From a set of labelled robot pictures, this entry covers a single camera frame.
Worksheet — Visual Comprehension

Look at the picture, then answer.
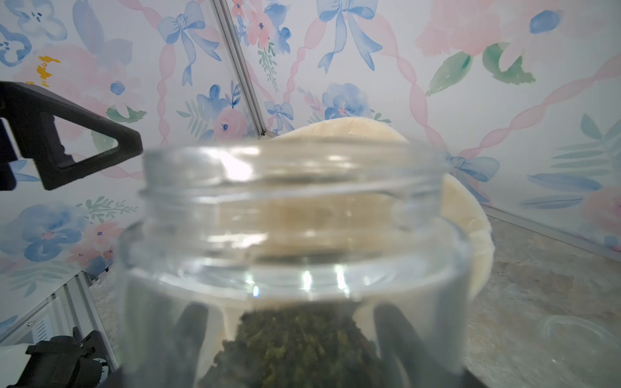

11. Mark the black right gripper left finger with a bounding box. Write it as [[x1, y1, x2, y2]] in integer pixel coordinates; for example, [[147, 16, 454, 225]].
[[100, 303, 209, 387]]

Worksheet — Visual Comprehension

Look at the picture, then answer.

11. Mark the translucent bin liner blue band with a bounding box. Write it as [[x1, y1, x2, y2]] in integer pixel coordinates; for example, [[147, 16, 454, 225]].
[[275, 116, 495, 301]]

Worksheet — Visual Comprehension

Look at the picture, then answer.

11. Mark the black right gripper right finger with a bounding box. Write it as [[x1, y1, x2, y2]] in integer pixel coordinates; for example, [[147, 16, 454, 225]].
[[374, 304, 487, 388]]

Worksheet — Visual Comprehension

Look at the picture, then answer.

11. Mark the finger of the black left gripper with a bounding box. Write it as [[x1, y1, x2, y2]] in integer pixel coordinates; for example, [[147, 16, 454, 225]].
[[0, 81, 145, 192]]

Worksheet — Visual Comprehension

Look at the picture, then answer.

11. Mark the glass jar with tea leaves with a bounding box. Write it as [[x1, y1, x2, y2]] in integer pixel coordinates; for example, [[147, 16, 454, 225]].
[[538, 315, 620, 387]]

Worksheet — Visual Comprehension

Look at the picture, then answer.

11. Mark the glass jar tan lid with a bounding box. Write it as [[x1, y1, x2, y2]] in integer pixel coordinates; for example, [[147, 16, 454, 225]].
[[115, 139, 472, 387]]

